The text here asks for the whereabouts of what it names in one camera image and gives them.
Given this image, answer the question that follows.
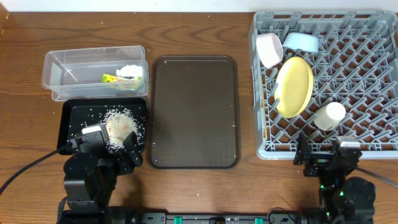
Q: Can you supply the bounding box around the dark brown tray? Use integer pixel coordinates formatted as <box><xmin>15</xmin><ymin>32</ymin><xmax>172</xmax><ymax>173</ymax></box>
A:
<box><xmin>147</xmin><ymin>55</ymin><xmax>241</xmax><ymax>169</ymax></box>

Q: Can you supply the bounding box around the light blue bowl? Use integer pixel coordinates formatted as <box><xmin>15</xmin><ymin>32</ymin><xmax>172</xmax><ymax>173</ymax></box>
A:
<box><xmin>282</xmin><ymin>32</ymin><xmax>319</xmax><ymax>53</ymax></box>

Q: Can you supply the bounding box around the clear plastic bin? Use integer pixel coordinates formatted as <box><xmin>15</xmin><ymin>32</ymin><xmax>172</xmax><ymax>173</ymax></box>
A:
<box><xmin>42</xmin><ymin>45</ymin><xmax>149</xmax><ymax>101</ymax></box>

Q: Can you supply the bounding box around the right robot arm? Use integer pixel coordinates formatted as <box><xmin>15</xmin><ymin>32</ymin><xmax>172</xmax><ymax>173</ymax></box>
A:
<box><xmin>294</xmin><ymin>133</ymin><xmax>376</xmax><ymax>224</ymax></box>

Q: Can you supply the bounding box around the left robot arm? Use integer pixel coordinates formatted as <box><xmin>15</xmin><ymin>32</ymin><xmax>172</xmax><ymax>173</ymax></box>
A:
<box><xmin>57</xmin><ymin>131</ymin><xmax>143</xmax><ymax>224</ymax></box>

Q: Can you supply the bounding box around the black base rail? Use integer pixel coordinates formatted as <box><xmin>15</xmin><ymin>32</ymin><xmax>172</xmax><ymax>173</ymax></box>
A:
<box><xmin>105</xmin><ymin>207</ymin><xmax>312</xmax><ymax>224</ymax></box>

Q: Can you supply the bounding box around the pink bowl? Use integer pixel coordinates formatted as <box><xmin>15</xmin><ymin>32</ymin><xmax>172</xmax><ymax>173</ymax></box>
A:
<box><xmin>256</xmin><ymin>33</ymin><xmax>284</xmax><ymax>68</ymax></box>

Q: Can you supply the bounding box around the green yellow snack wrapper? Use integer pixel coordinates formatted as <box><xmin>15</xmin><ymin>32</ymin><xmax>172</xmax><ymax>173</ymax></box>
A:
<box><xmin>101</xmin><ymin>73</ymin><xmax>142</xmax><ymax>83</ymax></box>

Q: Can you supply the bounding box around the yellow plate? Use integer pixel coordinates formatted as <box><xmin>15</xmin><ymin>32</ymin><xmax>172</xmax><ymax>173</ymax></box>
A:
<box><xmin>274</xmin><ymin>57</ymin><xmax>314</xmax><ymax>118</ymax></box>

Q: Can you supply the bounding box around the white green cup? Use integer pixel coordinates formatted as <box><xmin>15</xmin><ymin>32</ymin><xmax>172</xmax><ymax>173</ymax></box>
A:
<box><xmin>314</xmin><ymin>102</ymin><xmax>346</xmax><ymax>131</ymax></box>

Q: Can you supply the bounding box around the white tissue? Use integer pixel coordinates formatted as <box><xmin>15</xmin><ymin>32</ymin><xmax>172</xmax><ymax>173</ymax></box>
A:
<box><xmin>116</xmin><ymin>65</ymin><xmax>143</xmax><ymax>79</ymax></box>

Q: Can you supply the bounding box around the wooden chopstick left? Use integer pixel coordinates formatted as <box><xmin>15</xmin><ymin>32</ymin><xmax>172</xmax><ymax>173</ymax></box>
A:
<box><xmin>262</xmin><ymin>92</ymin><xmax>268</xmax><ymax>141</ymax></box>

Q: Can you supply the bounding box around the black plastic bin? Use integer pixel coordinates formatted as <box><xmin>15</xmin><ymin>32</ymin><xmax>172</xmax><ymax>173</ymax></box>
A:
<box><xmin>57</xmin><ymin>98</ymin><xmax>147</xmax><ymax>151</ymax></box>

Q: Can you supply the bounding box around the pile of rice grains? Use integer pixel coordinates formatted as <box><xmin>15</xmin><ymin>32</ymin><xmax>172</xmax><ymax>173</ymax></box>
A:
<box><xmin>80</xmin><ymin>105</ymin><xmax>146</xmax><ymax>153</ymax></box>

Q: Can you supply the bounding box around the grey dishwasher rack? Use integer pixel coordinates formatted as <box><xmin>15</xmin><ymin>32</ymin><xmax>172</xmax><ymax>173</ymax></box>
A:
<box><xmin>248</xmin><ymin>11</ymin><xmax>397</xmax><ymax>160</ymax></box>

